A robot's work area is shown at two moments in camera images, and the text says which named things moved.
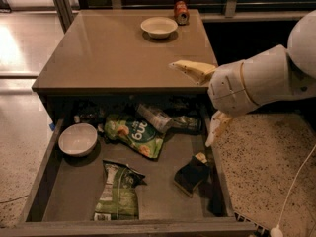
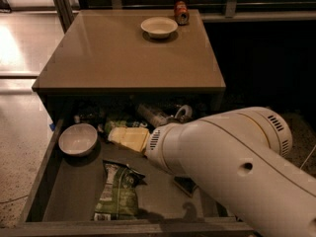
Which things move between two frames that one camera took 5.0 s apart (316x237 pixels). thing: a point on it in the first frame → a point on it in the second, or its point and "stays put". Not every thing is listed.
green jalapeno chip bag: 118,199 stays put
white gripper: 227,87 → 162,146
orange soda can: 181,13 stays put
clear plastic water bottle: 156,118 stays put
